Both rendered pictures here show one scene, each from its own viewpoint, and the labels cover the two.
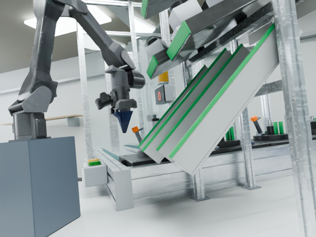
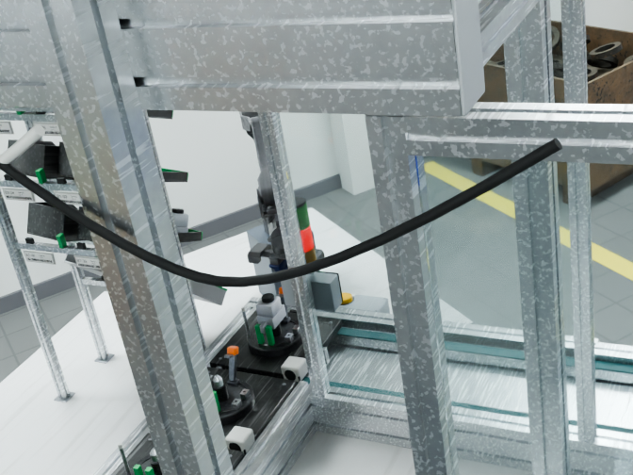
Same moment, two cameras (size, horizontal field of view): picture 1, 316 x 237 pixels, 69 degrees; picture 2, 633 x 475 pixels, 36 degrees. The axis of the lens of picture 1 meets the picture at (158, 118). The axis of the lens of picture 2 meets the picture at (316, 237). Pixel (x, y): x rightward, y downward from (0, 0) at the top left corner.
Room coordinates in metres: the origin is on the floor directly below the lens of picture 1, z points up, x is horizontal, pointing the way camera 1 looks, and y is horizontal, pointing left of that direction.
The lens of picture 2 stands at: (2.38, -1.18, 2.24)
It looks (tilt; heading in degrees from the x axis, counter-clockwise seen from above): 27 degrees down; 139
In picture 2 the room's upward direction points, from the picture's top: 10 degrees counter-clockwise
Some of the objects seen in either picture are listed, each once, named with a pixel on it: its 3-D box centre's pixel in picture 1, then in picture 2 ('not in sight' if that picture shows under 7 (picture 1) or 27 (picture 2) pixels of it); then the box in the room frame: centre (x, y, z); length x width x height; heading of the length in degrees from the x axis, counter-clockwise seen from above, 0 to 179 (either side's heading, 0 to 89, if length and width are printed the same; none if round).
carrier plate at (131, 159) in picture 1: (158, 156); (277, 343); (0.81, 0.01, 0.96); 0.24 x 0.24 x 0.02; 19
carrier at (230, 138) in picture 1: (220, 134); (219, 389); (0.89, -0.23, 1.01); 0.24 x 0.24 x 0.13; 19
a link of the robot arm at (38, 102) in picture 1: (28, 102); not in sight; (0.55, 0.30, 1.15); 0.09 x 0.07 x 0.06; 52
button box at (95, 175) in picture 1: (94, 170); not in sight; (0.82, 0.24, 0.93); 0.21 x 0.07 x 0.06; 19
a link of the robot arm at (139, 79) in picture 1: (126, 72); (279, 215); (0.81, 0.09, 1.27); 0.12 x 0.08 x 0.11; 142
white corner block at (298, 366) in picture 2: not in sight; (294, 369); (0.94, -0.05, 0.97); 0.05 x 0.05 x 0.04; 19
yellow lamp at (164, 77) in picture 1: (162, 77); not in sight; (1.03, -0.04, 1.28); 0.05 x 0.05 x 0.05
